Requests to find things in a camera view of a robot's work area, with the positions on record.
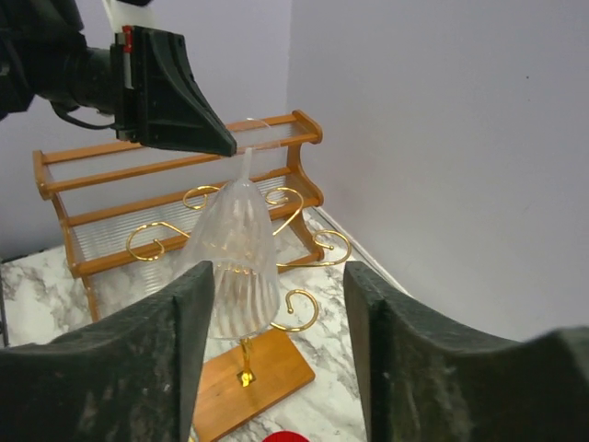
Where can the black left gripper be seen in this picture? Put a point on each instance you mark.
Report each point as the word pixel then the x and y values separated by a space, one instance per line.
pixel 156 99

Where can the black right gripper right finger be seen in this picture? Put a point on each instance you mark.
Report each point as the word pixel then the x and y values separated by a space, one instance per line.
pixel 425 377

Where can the red plastic wine glass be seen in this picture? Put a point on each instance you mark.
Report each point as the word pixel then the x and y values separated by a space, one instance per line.
pixel 285 436

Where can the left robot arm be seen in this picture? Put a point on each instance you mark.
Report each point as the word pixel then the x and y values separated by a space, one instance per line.
pixel 44 53

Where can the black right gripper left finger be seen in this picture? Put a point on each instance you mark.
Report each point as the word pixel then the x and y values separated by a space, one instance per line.
pixel 132 376

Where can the wooden tiered acrylic shelf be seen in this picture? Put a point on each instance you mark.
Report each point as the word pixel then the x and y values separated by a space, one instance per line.
pixel 125 206

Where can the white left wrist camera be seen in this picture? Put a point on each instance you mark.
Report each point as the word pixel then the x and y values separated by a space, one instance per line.
pixel 128 13

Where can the gold wire wine glass rack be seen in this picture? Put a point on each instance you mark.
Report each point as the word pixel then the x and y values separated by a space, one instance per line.
pixel 266 367

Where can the clear ribbed wine glass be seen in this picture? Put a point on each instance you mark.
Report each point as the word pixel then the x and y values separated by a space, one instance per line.
pixel 234 233

